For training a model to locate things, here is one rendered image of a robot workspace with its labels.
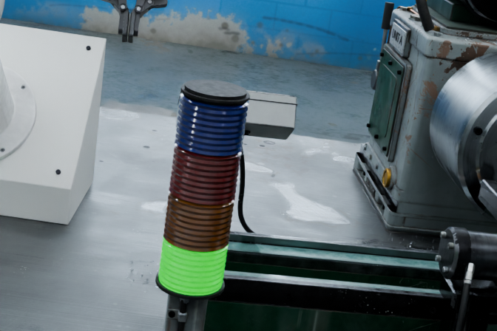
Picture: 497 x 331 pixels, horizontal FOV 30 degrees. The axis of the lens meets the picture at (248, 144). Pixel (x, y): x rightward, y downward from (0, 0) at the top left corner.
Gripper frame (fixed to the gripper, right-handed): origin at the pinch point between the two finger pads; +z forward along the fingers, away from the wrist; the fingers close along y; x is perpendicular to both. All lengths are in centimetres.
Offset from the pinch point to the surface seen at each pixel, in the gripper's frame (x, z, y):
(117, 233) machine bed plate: 18.9, 28.3, 1.5
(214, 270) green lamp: -49, 41, 11
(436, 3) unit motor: 27, -22, 56
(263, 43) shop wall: 499, -190, 85
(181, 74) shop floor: 430, -136, 25
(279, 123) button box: -3.4, 13.3, 23.2
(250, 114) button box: -3.4, 12.4, 18.8
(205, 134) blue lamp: -56, 30, 9
